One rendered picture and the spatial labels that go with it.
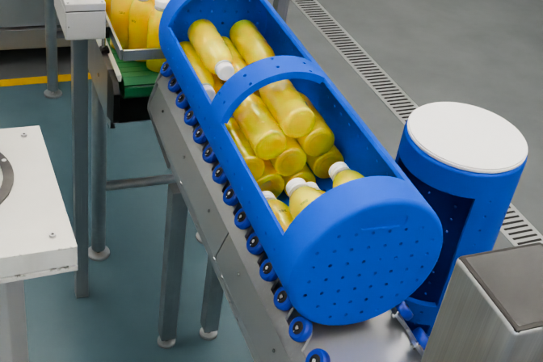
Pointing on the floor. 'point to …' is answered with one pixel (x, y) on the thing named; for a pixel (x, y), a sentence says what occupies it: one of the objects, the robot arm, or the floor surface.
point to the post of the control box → (80, 160)
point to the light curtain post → (491, 309)
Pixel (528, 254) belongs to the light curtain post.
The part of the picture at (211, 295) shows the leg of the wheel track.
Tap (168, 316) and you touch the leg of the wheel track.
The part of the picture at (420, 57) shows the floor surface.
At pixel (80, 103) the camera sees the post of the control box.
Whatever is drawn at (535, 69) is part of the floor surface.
